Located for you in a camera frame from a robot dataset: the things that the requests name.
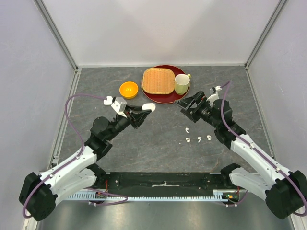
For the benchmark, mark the aluminium frame post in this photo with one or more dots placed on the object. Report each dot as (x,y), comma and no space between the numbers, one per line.
(56,33)
(265,32)

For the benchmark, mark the small white charging case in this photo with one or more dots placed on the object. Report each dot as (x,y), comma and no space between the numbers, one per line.
(108,100)

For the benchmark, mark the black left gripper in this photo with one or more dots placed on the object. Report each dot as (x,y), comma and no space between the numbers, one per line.
(138,118)

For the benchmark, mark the aluminium frame post right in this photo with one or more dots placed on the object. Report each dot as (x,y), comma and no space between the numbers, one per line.
(265,32)

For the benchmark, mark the pale green mug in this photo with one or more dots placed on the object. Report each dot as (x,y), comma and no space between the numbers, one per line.
(182,83)

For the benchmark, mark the white earbud charging case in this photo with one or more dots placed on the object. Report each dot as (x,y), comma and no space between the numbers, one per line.
(148,106)

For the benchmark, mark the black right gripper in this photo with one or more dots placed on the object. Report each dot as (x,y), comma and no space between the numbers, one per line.
(193,114)

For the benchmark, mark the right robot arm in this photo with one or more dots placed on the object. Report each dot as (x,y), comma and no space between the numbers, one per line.
(283,191)

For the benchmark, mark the aluminium frame post left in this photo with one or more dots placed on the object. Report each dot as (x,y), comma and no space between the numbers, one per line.
(56,33)

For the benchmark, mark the red round lacquer tray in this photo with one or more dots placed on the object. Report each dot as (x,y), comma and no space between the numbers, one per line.
(167,98)

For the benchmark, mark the orange plastic bowl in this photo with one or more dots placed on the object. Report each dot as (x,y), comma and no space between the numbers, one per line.
(129,90)

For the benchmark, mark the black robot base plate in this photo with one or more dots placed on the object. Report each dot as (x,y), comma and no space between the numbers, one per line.
(163,184)

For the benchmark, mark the woven bamboo basket tray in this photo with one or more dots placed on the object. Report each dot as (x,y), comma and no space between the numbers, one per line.
(158,81)

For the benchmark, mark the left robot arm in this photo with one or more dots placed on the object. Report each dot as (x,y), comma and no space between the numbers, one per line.
(41,193)

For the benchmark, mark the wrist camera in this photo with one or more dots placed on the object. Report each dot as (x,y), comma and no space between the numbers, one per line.
(119,105)
(214,94)

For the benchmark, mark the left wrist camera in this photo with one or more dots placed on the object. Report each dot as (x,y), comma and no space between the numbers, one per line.
(119,105)

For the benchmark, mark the light blue cable duct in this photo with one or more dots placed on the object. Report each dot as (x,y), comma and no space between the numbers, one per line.
(87,195)

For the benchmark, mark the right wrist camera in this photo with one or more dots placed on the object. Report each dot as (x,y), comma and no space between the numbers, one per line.
(214,94)

